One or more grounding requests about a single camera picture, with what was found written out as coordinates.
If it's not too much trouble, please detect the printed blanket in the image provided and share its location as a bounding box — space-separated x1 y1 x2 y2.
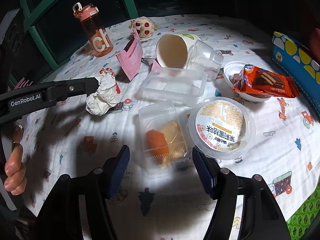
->
15 14 318 240

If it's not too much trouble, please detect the blue patterned box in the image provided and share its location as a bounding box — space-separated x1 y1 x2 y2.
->
271 31 320 93

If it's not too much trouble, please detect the clear plastic tray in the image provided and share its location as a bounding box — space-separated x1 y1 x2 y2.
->
139 66 208 107

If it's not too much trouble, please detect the orange water bottle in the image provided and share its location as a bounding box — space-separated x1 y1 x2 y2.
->
72 2 114 57

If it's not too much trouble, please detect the person's left hand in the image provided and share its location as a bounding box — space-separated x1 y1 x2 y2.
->
4 124 27 196

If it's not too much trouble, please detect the orange snack wrapper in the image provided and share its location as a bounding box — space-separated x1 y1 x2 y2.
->
232 64 301 98

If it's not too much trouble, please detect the white paper cup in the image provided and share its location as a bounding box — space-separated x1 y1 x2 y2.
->
155 32 200 68

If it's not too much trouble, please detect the white paper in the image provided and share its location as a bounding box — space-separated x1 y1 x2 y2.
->
85 67 122 117

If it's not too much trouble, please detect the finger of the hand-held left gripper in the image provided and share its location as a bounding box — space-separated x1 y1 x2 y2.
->
44 77 100 103

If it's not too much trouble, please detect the clear plastic clamshell container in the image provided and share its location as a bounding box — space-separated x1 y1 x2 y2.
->
138 100 189 172

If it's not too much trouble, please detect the pink sachet packet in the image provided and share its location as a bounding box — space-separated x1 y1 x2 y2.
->
116 39 143 81
14 78 33 91
130 29 142 46

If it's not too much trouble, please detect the round lidded plastic tub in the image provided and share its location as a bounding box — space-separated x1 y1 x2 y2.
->
187 97 256 160

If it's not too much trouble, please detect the white plastic bowl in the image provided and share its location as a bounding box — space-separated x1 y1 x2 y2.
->
223 61 273 102

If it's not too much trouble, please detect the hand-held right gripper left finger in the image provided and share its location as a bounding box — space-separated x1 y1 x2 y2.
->
35 144 131 240

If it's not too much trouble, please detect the red apple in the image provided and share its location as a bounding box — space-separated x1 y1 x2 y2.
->
309 27 320 55

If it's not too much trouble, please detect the cream plush toy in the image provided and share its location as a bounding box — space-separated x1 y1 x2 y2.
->
129 16 159 40

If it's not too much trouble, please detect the green plastic basket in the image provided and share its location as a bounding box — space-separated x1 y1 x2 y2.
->
286 192 316 235

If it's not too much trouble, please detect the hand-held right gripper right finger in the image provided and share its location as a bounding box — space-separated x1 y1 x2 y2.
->
192 147 292 240

